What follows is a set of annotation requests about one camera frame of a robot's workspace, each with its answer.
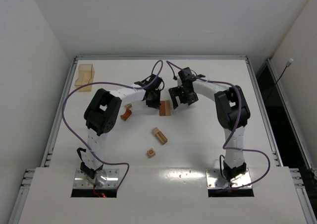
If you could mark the black cable white plug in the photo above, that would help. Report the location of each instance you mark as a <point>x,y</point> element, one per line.
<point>287,65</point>

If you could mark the reddish wooden arch block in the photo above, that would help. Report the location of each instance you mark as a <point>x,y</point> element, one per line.
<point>126,115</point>

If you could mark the aluminium table frame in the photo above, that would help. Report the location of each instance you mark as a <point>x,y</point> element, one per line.
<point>171,187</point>

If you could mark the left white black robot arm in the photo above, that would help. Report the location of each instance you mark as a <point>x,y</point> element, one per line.
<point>102,113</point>

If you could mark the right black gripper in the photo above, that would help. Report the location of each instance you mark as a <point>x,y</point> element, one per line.
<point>179,95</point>

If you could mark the ribbed light wooden block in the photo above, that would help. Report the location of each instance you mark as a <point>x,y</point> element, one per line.
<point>161,137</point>

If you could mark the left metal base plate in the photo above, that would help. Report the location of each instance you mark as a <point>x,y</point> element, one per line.
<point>106,179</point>

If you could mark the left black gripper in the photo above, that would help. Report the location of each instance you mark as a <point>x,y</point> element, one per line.
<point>152,100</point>

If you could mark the transparent orange plastic box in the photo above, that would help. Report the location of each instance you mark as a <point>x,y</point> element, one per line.
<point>86,74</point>

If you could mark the wooden letter D cube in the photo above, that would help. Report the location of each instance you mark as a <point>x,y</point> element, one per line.
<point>151,153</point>

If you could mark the reddish brown rectangular block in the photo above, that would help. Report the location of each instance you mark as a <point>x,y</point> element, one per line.
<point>162,109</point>

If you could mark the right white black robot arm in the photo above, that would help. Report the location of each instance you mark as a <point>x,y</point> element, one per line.
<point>232,113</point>

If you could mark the wooden letter N cube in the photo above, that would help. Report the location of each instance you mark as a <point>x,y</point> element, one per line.
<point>128,106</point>

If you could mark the light wooden rectangular block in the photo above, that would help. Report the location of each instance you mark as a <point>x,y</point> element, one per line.
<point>167,108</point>

